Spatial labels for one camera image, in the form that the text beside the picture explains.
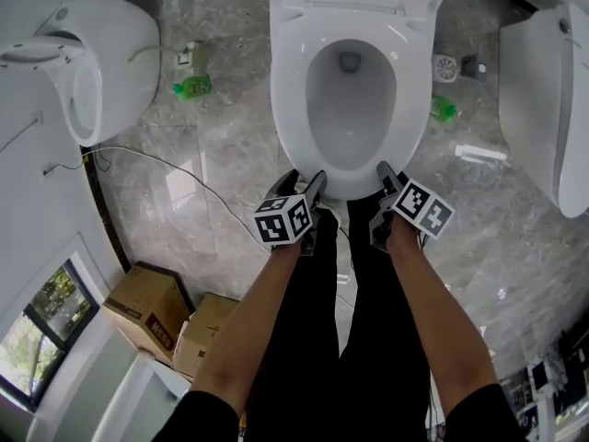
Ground person's left forearm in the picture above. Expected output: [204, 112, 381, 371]
[190, 240, 306, 416]

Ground slim white toilet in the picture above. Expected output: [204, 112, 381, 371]
[498, 1, 589, 220]

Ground small brown cardboard box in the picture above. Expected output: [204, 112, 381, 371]
[171, 292, 241, 382]

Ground large brown cardboard box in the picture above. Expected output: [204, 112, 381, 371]
[102, 260, 195, 366]

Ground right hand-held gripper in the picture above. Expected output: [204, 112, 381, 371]
[367, 159, 457, 253]

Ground black floor socket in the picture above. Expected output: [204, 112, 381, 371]
[460, 53, 490, 80]

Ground round white floor drain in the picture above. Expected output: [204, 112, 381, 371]
[432, 53, 459, 85]

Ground person's right forearm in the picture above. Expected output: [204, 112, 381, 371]
[385, 218, 503, 412]

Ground white cabinet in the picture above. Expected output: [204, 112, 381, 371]
[104, 351, 191, 442]

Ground thin dark wall cable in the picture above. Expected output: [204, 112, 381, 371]
[42, 146, 112, 175]

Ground white display shelf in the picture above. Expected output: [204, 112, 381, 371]
[500, 333, 589, 442]

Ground black framed window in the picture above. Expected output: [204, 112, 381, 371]
[0, 257, 101, 413]

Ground white toilet hose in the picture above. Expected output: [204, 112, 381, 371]
[127, 42, 194, 63]

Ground person's black shirt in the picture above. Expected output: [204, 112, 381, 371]
[155, 382, 531, 442]

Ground rounded white toilet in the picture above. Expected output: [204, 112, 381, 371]
[0, 0, 162, 147]

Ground white floor cable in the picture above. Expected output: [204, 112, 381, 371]
[81, 145, 259, 244]

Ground white toilet seat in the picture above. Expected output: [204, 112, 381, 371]
[269, 15, 434, 202]

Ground person's black trousers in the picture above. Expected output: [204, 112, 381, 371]
[242, 199, 434, 442]

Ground green plastic bottle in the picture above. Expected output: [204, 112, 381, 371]
[171, 75, 214, 102]
[429, 94, 459, 123]

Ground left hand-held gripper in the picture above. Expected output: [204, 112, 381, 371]
[253, 169, 329, 258]

